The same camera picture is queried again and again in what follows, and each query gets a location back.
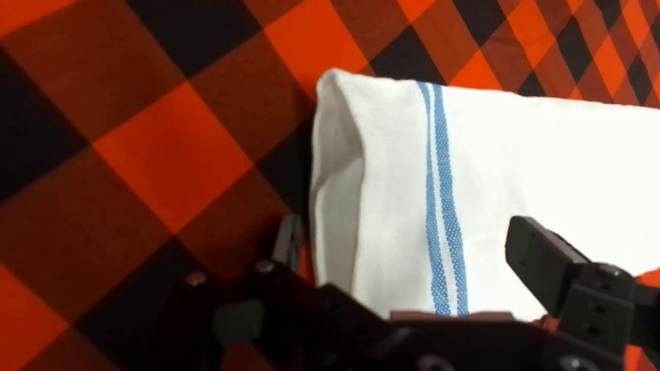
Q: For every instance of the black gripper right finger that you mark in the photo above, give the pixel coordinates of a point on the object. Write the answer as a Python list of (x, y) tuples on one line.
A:
[(546, 263)]

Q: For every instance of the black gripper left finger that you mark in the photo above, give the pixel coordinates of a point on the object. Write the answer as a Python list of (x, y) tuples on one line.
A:
[(290, 243)]

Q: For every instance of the white towel blue stripes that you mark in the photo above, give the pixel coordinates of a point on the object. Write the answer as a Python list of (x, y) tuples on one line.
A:
[(537, 171)]

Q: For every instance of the orange black checked tablecloth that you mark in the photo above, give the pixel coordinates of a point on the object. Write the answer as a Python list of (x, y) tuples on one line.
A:
[(150, 156)]

